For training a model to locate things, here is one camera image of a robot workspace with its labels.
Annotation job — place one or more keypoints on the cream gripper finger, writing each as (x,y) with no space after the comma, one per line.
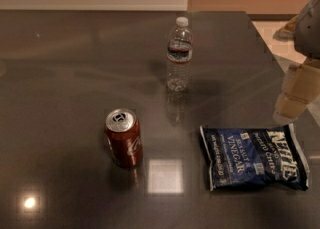
(302,82)
(287,110)

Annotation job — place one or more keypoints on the red coke can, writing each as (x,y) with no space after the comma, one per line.
(122,129)

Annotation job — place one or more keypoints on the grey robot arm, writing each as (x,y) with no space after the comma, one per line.
(307,32)

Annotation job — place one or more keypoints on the blue kettle chips bag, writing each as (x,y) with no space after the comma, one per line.
(249,158)

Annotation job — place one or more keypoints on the clear plastic water bottle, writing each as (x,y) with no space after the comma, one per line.
(179,55)

